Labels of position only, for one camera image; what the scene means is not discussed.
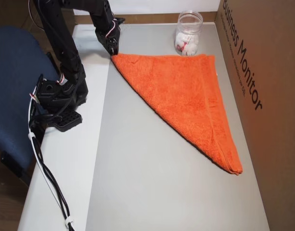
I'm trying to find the brown wooden furniture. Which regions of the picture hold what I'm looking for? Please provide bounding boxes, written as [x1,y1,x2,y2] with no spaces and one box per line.
[0,0,39,31]

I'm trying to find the orange terry towel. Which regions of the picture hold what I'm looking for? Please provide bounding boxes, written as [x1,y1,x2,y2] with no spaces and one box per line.
[111,53,244,176]

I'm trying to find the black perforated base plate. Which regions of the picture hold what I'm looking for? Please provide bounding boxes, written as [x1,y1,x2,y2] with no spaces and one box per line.
[54,109,83,132]

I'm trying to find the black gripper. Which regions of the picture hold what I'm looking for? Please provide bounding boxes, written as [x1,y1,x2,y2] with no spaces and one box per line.
[94,23,121,55]

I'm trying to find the grey desk mat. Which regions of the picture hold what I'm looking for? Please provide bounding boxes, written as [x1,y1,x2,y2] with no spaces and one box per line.
[86,23,270,231]

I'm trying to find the black base cable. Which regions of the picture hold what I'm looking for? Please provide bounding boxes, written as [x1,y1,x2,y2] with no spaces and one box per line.
[29,113,75,231]

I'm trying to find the black and white cables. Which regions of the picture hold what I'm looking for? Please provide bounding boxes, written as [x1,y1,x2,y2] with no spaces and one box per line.
[27,92,73,231]

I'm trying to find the blue fabric chair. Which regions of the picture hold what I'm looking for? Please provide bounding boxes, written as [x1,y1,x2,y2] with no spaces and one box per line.
[0,26,63,187]

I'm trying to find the clear plastic jar with erasers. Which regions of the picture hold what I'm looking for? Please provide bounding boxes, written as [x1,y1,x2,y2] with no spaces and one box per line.
[174,10,204,57]

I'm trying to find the brown cardboard monitor box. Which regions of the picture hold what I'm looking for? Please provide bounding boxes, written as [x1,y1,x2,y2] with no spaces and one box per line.
[216,0,295,231]

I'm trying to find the brown cardboard strip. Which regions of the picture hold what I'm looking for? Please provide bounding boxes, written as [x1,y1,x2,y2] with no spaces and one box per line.
[74,13,221,26]

